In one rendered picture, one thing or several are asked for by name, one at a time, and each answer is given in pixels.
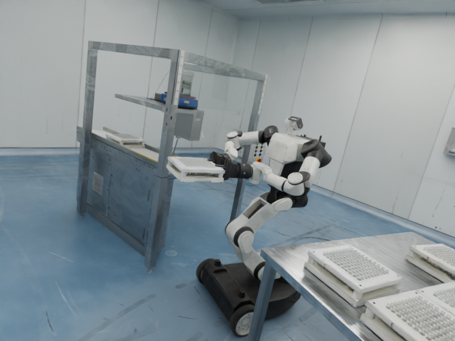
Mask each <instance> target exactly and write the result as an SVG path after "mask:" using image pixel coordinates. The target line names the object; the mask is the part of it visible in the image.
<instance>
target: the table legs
mask: <svg viewBox="0 0 455 341"><path fill-rule="evenodd" d="M275 276H276V270H275V269H274V268H272V267H271V266H270V265H269V264H268V263H267V262H265V266H264V270H263V275H262V278H261V283H260V287H259V292H258V295H257V301H256V304H255V309H254V313H253V318H252V321H251V326H250V330H249V333H248V338H247V341H259V340H260V337H261V332H262V329H263V324H264V320H265V315H266V312H267V307H268V304H269V299H270V296H271V292H272V288H273V284H274V280H275Z"/></svg>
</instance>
